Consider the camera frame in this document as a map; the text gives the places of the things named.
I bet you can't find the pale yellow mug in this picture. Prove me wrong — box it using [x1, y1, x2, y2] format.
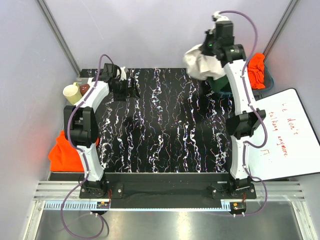
[62, 82, 82, 105]

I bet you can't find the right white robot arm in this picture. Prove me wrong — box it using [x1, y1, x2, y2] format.
[200, 20, 266, 199]

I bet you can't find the purple cable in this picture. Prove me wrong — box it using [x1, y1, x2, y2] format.
[207, 9, 270, 217]
[60, 54, 121, 237]

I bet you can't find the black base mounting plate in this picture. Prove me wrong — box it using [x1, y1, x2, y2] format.
[79, 173, 257, 200]

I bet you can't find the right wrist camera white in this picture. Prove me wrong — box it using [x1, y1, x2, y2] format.
[212, 11, 230, 23]

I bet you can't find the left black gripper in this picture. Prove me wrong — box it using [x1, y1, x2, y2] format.
[111, 77, 140, 102]

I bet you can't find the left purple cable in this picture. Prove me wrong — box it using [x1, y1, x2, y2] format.
[60, 54, 121, 237]

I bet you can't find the orange t-shirt in basket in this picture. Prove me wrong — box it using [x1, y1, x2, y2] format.
[247, 53, 266, 90]

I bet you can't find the whiteboard with red writing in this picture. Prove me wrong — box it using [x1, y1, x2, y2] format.
[246, 88, 320, 180]

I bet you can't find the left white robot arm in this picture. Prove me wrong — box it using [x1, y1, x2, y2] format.
[63, 63, 140, 199]

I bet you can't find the white green Charlie Brown t-shirt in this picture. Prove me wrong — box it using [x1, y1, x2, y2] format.
[183, 44, 231, 92]

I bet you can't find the teal laundry basket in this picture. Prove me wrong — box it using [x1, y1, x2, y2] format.
[206, 66, 275, 98]

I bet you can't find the folded orange t-shirt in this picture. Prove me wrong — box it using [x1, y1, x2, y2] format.
[48, 130, 84, 173]

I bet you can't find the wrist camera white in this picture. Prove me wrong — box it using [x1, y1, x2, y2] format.
[117, 66, 128, 81]
[212, 11, 230, 23]

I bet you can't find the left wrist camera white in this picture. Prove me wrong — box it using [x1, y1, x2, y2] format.
[117, 66, 128, 81]

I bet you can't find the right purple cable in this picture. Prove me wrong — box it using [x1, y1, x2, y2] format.
[207, 9, 270, 217]

